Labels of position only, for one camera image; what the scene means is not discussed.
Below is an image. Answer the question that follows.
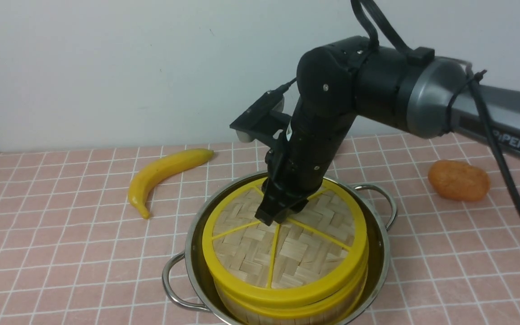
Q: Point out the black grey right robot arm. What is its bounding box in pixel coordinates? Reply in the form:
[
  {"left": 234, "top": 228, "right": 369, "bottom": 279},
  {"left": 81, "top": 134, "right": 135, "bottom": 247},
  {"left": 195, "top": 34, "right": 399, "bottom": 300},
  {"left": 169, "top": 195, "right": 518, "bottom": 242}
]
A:
[{"left": 255, "top": 37, "right": 520, "bottom": 226}]

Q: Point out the yellow rimmed woven steamer lid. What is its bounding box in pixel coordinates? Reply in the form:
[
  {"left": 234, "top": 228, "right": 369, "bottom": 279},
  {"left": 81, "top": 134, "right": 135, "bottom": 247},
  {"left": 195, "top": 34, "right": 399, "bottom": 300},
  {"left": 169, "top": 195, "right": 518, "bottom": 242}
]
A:
[{"left": 202, "top": 178, "right": 369, "bottom": 308}]

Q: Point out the orange brown plastic potato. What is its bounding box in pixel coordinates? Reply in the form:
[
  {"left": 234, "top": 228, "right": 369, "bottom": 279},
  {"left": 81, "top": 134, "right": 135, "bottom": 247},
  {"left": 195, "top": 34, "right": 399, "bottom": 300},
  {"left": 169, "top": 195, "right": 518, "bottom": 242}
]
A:
[{"left": 427, "top": 160, "right": 491, "bottom": 202}]

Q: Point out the yellow rimmed bamboo steamer basket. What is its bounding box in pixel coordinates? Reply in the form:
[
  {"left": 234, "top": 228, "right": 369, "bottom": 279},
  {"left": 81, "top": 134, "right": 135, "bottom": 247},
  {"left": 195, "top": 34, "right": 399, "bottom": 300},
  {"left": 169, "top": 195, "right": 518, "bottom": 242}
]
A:
[{"left": 205, "top": 245, "right": 369, "bottom": 325}]

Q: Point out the yellow plastic banana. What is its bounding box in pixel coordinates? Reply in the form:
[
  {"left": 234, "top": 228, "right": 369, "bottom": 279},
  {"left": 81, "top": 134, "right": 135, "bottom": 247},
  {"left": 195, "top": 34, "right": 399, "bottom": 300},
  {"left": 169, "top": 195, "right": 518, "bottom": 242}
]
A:
[{"left": 127, "top": 148, "right": 214, "bottom": 219}]

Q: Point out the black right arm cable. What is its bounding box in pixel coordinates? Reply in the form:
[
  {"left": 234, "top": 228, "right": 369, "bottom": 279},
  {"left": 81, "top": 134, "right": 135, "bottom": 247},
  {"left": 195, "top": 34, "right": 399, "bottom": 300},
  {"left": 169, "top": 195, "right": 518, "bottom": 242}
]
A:
[{"left": 269, "top": 0, "right": 520, "bottom": 272}]

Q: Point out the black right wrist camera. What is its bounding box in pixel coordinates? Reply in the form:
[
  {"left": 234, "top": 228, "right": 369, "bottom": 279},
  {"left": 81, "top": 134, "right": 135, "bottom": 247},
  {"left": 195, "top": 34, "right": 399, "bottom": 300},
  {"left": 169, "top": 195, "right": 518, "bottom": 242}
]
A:
[{"left": 229, "top": 90, "right": 291, "bottom": 148}]

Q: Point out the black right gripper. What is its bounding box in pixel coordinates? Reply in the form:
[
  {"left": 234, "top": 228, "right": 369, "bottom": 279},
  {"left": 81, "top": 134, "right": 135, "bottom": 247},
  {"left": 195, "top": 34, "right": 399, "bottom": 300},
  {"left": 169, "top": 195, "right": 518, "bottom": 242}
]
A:
[{"left": 255, "top": 99, "right": 356, "bottom": 226}]

